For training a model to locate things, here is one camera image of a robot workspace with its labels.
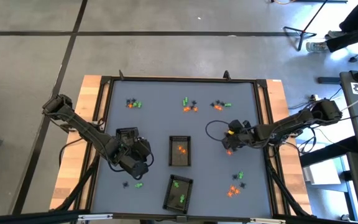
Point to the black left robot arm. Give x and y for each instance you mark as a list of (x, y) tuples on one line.
[(85, 130)]

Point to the grey table mat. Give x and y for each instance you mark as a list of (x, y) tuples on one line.
[(154, 118)]

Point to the black pole stand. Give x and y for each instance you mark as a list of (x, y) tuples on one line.
[(329, 81)]

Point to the silver rail bracket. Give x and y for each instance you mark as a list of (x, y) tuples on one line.
[(267, 221), (95, 216)]

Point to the light wooden table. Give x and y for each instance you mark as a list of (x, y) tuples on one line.
[(277, 91)]

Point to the black slotted plastic basket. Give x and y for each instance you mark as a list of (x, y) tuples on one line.
[(172, 202), (179, 158), (126, 132)]

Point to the black diagonal frame strut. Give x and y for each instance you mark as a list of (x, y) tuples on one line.
[(283, 189), (79, 183)]

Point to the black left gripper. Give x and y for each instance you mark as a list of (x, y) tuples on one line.
[(137, 168)]

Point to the black frame corner bracket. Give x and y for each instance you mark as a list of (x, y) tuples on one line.
[(121, 75), (227, 75)]

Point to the person's white patterned shoe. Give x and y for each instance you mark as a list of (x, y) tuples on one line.
[(315, 46)]

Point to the person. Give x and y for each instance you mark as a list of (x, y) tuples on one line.
[(353, 35)]

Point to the white box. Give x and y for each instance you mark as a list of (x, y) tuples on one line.
[(322, 174)]

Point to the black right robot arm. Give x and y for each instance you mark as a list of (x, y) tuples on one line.
[(291, 126)]

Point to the person's pale shoe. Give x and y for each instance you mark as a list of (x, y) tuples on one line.
[(332, 33)]

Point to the black metal table frame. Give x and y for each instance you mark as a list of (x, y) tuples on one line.
[(182, 79)]

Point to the black camera mount rail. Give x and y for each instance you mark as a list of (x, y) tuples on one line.
[(26, 217)]

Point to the black tripod stand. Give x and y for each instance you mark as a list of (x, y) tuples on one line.
[(304, 31)]

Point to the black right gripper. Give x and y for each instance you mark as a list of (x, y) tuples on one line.
[(238, 140)]

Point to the yellow power plug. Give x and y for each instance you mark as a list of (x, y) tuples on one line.
[(314, 97)]

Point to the pale blue metal leg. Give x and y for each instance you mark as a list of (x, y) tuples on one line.
[(351, 193)]

